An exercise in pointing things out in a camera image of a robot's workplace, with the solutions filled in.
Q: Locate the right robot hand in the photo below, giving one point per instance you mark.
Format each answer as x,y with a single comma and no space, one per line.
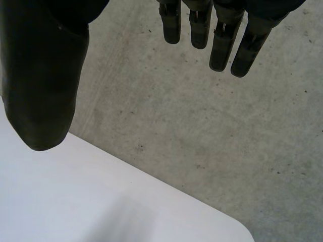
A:
43,75

